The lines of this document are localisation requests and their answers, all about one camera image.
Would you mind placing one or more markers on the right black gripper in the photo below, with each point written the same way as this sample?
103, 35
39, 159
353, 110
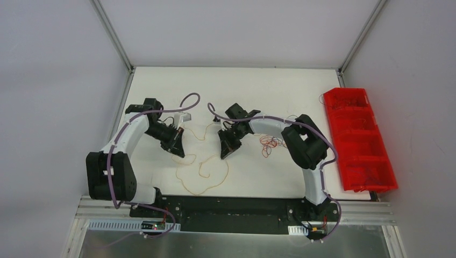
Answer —
230, 136

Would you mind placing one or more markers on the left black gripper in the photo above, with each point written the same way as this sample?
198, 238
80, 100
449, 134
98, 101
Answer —
173, 138

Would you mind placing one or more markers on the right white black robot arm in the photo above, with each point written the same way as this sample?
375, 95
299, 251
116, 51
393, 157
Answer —
305, 143

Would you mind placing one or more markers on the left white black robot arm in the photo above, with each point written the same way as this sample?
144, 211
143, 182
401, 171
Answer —
109, 171

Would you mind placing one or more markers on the red plastic bin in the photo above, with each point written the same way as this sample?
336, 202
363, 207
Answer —
363, 162

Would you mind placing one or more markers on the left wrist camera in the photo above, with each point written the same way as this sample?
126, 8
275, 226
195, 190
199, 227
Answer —
180, 118

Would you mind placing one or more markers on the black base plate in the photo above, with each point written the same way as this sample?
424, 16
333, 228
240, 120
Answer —
272, 216

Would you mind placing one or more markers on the left white cable duct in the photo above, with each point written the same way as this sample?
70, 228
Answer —
149, 226

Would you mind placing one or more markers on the white cable duct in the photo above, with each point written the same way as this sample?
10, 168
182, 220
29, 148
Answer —
298, 230
149, 226

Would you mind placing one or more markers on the aluminium frame rail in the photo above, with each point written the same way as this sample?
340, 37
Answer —
352, 212

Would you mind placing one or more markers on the right white cable duct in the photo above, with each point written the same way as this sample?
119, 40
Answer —
298, 230

